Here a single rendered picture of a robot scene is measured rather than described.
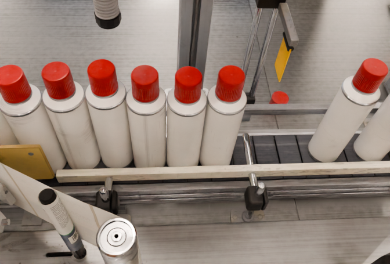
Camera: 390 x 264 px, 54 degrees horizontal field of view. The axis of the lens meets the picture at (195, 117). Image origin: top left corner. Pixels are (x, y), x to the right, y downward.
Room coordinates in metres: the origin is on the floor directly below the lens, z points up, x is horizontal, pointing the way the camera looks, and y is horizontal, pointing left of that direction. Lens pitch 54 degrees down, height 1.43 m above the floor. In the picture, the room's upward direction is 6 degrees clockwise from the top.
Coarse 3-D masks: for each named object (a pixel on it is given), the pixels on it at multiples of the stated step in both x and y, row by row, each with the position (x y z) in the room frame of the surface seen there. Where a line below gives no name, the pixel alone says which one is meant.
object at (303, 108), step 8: (248, 104) 0.38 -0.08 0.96; (256, 104) 0.38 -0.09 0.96; (264, 104) 0.38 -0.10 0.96; (272, 104) 0.38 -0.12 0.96; (280, 104) 0.38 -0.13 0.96; (288, 104) 0.38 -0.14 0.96; (296, 104) 0.39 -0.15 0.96; (304, 104) 0.39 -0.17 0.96; (312, 104) 0.39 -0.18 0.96; (320, 104) 0.39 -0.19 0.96; (328, 104) 0.39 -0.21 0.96; (376, 104) 0.40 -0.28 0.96; (248, 112) 0.37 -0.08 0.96; (256, 112) 0.37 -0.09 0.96; (264, 112) 0.37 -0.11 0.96; (272, 112) 0.37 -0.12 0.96; (280, 112) 0.37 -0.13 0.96; (288, 112) 0.38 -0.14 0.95; (296, 112) 0.38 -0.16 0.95; (304, 112) 0.38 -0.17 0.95; (312, 112) 0.38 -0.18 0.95; (320, 112) 0.38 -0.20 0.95
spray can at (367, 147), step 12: (384, 108) 0.37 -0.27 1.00; (372, 120) 0.37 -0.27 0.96; (384, 120) 0.36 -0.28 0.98; (372, 132) 0.36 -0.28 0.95; (384, 132) 0.35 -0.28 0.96; (360, 144) 0.36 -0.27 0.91; (372, 144) 0.35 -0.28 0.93; (384, 144) 0.34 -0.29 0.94; (360, 156) 0.35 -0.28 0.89; (372, 156) 0.34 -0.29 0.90; (384, 156) 0.35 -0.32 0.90
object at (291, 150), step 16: (240, 144) 0.35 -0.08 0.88; (256, 144) 0.36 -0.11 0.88; (272, 144) 0.36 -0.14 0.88; (288, 144) 0.36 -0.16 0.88; (304, 144) 0.37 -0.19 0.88; (352, 144) 0.38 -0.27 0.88; (240, 160) 0.32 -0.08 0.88; (256, 160) 0.33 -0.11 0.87; (272, 160) 0.33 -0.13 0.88; (288, 160) 0.33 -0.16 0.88; (304, 160) 0.34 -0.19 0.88; (336, 160) 0.34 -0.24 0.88; (352, 160) 0.35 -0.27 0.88; (384, 160) 0.35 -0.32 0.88; (272, 176) 0.30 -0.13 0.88; (288, 176) 0.30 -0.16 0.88; (304, 176) 0.31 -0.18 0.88; (320, 176) 0.31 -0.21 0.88; (336, 176) 0.31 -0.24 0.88; (352, 176) 0.32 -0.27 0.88; (368, 176) 0.32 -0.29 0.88
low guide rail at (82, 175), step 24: (120, 168) 0.27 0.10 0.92; (144, 168) 0.27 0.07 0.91; (168, 168) 0.28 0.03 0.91; (192, 168) 0.28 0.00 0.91; (216, 168) 0.29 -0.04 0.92; (240, 168) 0.29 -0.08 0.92; (264, 168) 0.29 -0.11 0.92; (288, 168) 0.30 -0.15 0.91; (312, 168) 0.30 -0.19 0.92; (336, 168) 0.31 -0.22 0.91; (360, 168) 0.31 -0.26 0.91; (384, 168) 0.32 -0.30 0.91
